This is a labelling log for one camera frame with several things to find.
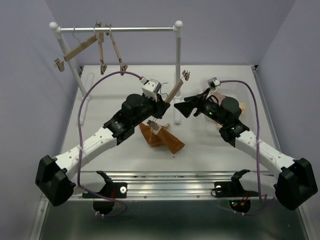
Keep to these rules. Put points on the beige hanger with pink underwear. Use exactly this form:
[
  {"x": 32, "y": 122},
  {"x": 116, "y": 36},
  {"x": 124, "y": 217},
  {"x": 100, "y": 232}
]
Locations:
[{"x": 122, "y": 66}]

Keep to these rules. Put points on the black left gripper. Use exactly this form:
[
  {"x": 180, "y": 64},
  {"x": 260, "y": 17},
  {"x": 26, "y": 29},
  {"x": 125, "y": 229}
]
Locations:
[{"x": 160, "y": 107}]

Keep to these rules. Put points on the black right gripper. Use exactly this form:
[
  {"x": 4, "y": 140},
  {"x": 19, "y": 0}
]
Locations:
[{"x": 186, "y": 108}]

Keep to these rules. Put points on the cream beige underwear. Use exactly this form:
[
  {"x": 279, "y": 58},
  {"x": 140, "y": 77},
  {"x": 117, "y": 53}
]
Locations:
[{"x": 243, "y": 109}]

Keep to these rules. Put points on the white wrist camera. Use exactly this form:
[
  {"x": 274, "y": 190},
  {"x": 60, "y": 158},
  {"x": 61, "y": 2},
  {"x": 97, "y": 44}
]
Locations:
[
  {"x": 213, "y": 85},
  {"x": 150, "y": 88}
]

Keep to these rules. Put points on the empty beige clip hanger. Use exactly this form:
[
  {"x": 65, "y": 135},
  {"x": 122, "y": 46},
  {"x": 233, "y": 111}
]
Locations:
[{"x": 69, "y": 55}]

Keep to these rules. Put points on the beige hanger with brown underwear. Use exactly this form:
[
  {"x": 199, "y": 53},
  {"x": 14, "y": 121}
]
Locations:
[{"x": 172, "y": 92}]

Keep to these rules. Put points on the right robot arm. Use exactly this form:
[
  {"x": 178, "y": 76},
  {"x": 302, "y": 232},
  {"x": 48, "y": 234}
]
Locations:
[{"x": 291, "y": 181}]

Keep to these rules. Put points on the white clothes rack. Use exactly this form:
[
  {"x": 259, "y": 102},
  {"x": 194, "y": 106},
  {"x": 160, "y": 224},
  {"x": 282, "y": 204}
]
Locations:
[{"x": 176, "y": 28}]

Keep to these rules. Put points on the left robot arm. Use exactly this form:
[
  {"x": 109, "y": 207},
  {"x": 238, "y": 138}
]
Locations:
[{"x": 54, "y": 174}]

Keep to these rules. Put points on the aluminium mounting rail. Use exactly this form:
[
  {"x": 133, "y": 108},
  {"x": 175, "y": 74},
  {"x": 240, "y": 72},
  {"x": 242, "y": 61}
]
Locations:
[{"x": 171, "y": 186}]

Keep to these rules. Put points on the clear plastic basket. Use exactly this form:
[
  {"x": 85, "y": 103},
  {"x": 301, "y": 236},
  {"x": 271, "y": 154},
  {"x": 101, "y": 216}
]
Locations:
[{"x": 229, "y": 110}]

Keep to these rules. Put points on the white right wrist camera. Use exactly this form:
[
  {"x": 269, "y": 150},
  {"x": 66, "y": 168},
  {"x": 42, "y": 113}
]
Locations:
[{"x": 213, "y": 85}]

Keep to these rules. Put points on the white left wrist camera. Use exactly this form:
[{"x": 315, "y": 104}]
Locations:
[{"x": 150, "y": 88}]

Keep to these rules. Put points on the brown underwear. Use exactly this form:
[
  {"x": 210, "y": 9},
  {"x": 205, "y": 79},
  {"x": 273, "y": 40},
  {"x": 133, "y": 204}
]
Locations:
[{"x": 158, "y": 135}]

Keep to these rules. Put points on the beige clip hanger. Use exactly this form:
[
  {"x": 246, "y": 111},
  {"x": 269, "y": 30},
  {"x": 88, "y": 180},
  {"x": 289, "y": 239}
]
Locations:
[
  {"x": 69, "y": 55},
  {"x": 100, "y": 40}
]

